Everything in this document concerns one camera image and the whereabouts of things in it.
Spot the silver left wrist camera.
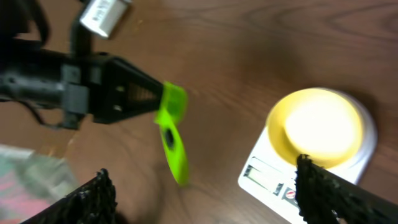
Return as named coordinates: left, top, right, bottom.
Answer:
left=80, top=0, right=132, bottom=39

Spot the clear container of soybeans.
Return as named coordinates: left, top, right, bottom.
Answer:
left=1, top=144, right=80, bottom=223

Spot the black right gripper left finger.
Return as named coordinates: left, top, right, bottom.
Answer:
left=22, top=169, right=118, bottom=224

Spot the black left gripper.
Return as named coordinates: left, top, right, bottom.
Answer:
left=60, top=54, right=164, bottom=129

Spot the green plastic measuring scoop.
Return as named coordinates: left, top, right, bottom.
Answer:
left=155, top=82, right=189, bottom=186

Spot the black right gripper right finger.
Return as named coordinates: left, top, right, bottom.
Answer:
left=295, top=154, right=397, bottom=224

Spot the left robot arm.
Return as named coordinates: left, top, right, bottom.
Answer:
left=1, top=0, right=164, bottom=129

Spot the yellow plastic bowl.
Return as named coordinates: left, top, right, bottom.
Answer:
left=266, top=88, right=365, bottom=168

